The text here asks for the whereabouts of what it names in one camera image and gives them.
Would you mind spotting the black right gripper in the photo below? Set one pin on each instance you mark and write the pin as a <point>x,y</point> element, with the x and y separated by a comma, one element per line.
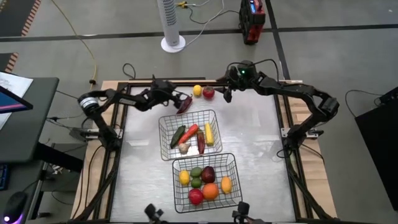
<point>242,79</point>

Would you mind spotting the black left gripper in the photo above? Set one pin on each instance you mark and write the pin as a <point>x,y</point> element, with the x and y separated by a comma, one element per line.
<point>163,91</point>

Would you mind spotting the dark purple eggplant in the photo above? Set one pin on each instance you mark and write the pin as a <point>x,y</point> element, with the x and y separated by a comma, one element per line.
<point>185,105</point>

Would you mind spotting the red tomato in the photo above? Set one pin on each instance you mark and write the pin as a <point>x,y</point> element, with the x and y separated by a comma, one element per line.
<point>208,92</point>
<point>196,197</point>

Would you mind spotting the yellow lemon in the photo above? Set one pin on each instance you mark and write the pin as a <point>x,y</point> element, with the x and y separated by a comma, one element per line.
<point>197,90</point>
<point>184,177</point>

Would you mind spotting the orange carrot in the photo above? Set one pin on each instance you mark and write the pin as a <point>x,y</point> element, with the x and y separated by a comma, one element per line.
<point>188,133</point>

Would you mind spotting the green cucumber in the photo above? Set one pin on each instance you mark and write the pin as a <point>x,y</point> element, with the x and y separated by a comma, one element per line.
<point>178,137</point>

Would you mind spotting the yellow corn cob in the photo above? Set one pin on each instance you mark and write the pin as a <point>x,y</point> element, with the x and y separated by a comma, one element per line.
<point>209,134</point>

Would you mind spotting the white garlic bulb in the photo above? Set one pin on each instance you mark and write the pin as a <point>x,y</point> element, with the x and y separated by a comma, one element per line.
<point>184,147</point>

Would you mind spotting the green lime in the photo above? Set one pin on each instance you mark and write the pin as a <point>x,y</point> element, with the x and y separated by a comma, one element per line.
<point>196,183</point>
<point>196,171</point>

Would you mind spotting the dark red apple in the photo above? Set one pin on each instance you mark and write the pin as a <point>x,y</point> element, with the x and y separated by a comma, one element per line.
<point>208,174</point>

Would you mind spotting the large orange-yellow citrus fruit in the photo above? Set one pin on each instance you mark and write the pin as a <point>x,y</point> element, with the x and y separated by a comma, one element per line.
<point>226,184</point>

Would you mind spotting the orange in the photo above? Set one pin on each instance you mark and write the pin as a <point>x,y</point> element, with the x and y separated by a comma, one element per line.
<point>210,191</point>

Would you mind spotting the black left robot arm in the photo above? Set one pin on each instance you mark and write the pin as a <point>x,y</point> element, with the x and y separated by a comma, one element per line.
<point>130,99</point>

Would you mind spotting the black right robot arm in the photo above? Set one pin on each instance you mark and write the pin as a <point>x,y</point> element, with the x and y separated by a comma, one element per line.
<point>295,91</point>

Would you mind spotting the red and black toolbox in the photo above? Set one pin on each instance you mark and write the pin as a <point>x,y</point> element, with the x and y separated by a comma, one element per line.
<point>253,25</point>

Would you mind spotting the white tower fan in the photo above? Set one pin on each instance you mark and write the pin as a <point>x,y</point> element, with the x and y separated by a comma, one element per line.
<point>169,18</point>

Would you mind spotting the yellow plug connector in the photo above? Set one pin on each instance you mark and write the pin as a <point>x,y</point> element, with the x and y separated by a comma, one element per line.
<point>181,4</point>

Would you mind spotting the black desk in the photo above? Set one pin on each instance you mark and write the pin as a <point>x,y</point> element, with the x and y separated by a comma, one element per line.
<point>28,124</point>

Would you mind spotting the white paper sheet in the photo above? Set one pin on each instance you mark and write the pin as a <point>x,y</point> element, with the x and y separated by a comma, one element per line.
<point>15,82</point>

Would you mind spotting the computer monitor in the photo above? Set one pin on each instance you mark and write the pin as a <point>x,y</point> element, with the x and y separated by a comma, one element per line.
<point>12,102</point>

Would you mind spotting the black cabinet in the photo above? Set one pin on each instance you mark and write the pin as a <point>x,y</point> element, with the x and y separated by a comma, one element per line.
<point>382,149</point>

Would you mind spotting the black mat orange-striped edge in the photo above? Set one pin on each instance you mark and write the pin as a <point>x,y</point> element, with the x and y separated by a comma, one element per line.
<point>12,18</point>
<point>4,62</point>

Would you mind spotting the black keyboard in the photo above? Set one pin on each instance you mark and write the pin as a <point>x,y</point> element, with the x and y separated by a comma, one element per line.
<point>3,177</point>

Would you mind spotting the black computer mouse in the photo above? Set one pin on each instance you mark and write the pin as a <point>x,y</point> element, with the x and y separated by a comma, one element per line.
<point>14,205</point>

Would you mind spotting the black table frame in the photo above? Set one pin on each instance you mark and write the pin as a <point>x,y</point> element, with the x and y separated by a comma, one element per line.
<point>186,83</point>

